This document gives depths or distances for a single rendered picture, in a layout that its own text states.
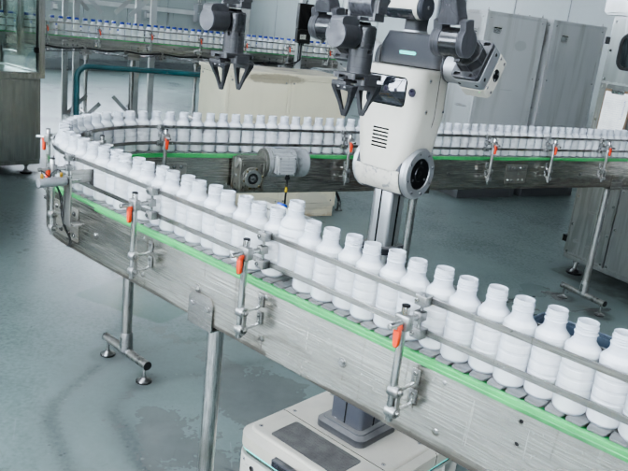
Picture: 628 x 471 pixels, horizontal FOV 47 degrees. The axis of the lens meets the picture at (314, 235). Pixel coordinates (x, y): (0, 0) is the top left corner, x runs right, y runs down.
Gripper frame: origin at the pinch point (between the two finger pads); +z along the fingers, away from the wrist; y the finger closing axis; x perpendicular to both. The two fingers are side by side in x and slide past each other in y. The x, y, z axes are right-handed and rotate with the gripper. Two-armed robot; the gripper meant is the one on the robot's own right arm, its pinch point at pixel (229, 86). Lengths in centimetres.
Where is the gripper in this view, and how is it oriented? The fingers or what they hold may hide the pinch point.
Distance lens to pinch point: 204.2
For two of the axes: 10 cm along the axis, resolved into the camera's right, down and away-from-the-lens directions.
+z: -1.2, 9.5, 2.9
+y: -6.8, 1.3, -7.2
